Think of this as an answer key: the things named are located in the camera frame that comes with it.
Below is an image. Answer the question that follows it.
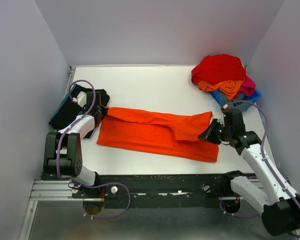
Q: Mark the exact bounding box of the blue plastic bin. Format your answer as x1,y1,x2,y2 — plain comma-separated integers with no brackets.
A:
210,89,262,105

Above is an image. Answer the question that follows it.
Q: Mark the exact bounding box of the aluminium extrusion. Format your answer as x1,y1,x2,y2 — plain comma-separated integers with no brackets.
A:
218,178,296,201
29,180,77,201

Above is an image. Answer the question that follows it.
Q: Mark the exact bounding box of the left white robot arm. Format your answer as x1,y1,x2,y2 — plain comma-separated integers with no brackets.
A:
43,89,110,198

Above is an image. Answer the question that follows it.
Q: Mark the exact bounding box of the magenta t shirt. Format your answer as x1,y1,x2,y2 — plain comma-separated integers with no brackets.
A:
239,76,256,97

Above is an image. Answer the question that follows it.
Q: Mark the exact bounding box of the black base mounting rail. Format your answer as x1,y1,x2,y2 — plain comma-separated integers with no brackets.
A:
68,174,241,213

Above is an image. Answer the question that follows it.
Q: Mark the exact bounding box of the red t shirt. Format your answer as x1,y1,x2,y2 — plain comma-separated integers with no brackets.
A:
191,54,246,85

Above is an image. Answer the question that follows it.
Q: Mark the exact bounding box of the aluminium extrusion left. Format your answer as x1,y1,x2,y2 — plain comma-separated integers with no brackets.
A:
29,180,77,201

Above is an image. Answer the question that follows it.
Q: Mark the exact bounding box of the black t shirt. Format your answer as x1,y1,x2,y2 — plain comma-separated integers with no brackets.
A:
48,84,111,140

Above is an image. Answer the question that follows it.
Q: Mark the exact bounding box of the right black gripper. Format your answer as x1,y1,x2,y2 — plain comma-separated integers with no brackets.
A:
198,117,232,145

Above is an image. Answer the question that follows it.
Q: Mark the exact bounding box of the aluminium extrusion right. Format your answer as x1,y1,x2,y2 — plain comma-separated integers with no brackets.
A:
218,178,296,201

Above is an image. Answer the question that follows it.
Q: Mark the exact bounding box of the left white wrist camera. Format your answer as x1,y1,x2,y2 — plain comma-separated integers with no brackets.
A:
72,91,87,108

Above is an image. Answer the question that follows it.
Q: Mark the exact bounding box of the blue folded t shirt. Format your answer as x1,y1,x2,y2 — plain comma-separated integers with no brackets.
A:
49,92,77,125

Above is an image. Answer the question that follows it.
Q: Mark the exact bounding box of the grey t shirt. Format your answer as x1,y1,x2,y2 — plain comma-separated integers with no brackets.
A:
219,92,250,112

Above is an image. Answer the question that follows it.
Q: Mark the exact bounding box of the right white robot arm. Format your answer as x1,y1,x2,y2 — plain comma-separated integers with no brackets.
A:
198,108,300,236

